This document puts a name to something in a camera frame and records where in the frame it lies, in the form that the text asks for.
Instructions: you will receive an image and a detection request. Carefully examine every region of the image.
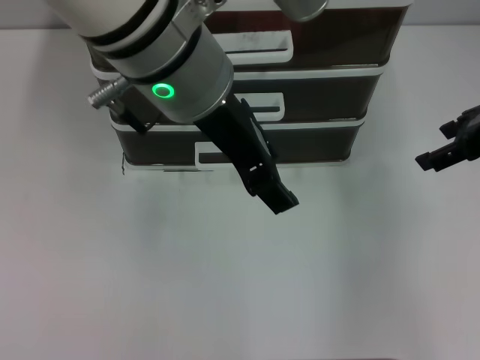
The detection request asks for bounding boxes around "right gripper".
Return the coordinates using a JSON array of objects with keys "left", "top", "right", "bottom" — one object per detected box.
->
[{"left": 415, "top": 106, "right": 480, "bottom": 173}]

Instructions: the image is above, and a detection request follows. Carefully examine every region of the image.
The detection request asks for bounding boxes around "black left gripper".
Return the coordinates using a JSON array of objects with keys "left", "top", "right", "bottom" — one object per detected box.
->
[{"left": 193, "top": 97, "right": 300, "bottom": 215}]

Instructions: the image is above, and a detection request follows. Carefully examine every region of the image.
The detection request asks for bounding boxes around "brown drawer with scuffed handle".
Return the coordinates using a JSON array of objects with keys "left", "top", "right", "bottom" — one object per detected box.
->
[{"left": 89, "top": 10, "right": 408, "bottom": 71}]

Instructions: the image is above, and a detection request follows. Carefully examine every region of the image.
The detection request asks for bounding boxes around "brown drawer with wide handle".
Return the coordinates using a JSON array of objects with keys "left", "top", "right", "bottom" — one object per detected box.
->
[{"left": 93, "top": 69, "right": 383, "bottom": 123}]

